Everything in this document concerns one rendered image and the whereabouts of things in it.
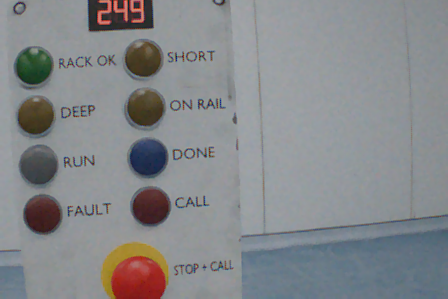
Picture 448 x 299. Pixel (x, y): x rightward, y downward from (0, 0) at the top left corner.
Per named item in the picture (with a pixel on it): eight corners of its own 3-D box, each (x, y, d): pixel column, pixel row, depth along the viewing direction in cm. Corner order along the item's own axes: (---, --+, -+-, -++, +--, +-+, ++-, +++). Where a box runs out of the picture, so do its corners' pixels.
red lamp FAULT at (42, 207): (62, 233, 41) (59, 195, 41) (26, 235, 41) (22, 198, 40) (62, 231, 42) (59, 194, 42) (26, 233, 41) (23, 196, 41)
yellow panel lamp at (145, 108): (166, 125, 42) (164, 87, 41) (128, 128, 41) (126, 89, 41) (164, 125, 43) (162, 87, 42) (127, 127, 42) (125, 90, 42)
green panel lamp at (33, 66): (52, 83, 40) (51, 45, 39) (15, 86, 39) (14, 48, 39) (53, 83, 41) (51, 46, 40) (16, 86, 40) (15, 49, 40)
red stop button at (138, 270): (169, 309, 41) (166, 257, 41) (114, 315, 40) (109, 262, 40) (159, 290, 46) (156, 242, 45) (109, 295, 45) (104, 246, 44)
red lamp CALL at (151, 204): (171, 224, 43) (169, 187, 42) (134, 227, 42) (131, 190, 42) (169, 222, 43) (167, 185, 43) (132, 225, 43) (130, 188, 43)
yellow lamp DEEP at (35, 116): (55, 133, 40) (53, 94, 40) (17, 136, 40) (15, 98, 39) (55, 133, 41) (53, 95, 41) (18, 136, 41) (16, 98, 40)
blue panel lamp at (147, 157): (169, 175, 42) (167, 137, 42) (131, 178, 42) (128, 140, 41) (167, 174, 43) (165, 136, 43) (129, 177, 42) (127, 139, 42)
